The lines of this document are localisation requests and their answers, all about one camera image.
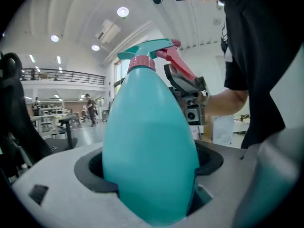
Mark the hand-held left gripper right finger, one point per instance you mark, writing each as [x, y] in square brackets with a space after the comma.
[228, 186]

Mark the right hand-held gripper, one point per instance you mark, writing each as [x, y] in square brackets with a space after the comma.
[190, 100]

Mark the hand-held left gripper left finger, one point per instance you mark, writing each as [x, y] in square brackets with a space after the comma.
[66, 198]

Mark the teal and pink spray head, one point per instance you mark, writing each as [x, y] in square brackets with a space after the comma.
[147, 47]

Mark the teal spray bottle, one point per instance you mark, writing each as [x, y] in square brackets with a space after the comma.
[149, 139]

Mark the person's right forearm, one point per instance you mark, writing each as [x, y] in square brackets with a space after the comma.
[225, 103]

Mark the person's black clothing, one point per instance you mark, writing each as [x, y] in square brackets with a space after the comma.
[256, 44]

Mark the ceiling air conditioner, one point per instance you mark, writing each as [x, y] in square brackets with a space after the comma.
[108, 31]

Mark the round ceiling light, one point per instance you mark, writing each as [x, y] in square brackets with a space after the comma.
[95, 47]
[54, 38]
[123, 12]

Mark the black mezzanine railing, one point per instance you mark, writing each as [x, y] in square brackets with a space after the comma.
[64, 76]

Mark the right hand-held gripper camera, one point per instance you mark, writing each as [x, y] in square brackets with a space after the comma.
[191, 115]

